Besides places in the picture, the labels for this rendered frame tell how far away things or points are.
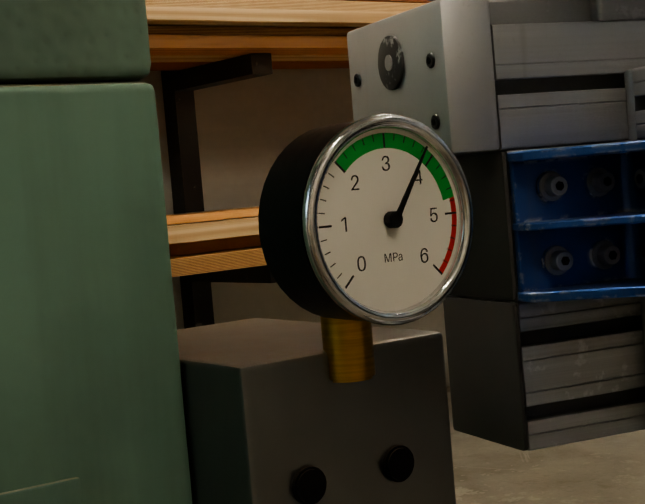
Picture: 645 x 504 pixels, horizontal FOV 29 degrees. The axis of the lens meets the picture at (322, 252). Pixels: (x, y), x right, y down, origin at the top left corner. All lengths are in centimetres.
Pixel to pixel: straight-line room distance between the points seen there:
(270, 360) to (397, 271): 5
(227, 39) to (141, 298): 250
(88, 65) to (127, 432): 11
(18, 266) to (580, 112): 47
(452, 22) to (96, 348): 40
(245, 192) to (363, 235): 311
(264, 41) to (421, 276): 257
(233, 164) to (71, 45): 307
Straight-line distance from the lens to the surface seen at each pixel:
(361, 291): 37
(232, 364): 38
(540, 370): 76
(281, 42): 297
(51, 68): 39
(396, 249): 37
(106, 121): 40
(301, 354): 39
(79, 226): 39
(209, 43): 286
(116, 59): 40
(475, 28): 74
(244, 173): 348
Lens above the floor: 67
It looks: 3 degrees down
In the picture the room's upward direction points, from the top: 5 degrees counter-clockwise
